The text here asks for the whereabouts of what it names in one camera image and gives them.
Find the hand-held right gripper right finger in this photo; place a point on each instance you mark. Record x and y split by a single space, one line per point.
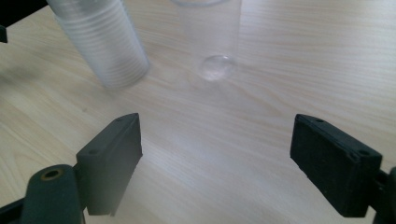
336 168

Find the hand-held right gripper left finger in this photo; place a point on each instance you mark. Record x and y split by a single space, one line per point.
109 165

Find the stack of clear plastic cups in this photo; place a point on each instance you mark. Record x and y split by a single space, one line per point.
99 40

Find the single clear plastic cup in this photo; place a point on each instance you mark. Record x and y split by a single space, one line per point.
213 46

